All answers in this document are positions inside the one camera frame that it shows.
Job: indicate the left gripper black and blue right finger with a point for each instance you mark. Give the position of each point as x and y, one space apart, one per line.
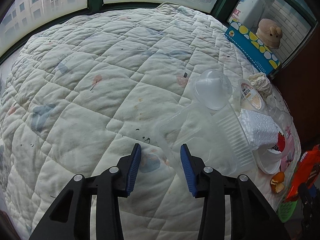
252 217

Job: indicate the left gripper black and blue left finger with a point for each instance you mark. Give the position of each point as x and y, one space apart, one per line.
68 217

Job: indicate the strawberry yogurt tub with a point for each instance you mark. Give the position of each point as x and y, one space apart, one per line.
279 157

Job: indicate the white foam wrap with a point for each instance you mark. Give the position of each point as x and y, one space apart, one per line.
261 130

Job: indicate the clear plastic clamshell tray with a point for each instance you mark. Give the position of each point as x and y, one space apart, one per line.
216 137

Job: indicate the clear plastic dome lid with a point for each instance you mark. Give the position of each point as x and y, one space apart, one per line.
212 88

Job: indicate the green plastic basket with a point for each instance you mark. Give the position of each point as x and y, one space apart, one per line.
286 210

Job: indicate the orange fruit peel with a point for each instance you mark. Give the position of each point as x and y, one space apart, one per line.
276 182

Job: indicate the orange red snack bag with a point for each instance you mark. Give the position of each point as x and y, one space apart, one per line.
307 171

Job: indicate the white quilted bed mat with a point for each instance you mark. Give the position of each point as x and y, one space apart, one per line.
81 94

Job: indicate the small sauce cup with label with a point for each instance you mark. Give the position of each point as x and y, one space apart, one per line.
246 97

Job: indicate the crumpled white paper ball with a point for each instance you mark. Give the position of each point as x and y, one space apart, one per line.
261 84

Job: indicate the brown wooden panel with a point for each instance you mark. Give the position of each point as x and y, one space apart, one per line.
298 84

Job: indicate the blue yellow tissue box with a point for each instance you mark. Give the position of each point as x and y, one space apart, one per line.
252 47

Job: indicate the beige plush toy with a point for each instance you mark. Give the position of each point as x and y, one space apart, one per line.
270 33

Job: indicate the green window frame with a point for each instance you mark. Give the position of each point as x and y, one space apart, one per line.
59 35

